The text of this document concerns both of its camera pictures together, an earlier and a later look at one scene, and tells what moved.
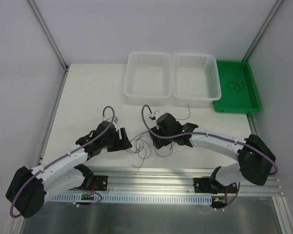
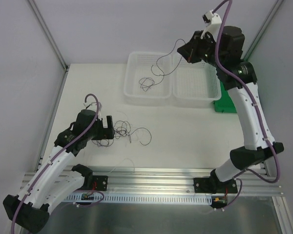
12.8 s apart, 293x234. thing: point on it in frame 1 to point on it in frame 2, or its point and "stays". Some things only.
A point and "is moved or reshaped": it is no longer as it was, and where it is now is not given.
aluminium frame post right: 262,30 stays
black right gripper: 156,139 to 194,48
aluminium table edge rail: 179,182 stays
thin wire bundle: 143,148 is moved or reshaped
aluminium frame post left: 48,34 stays
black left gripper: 117,141 to 103,131
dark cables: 188,116 to 146,82
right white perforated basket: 195,80 stays
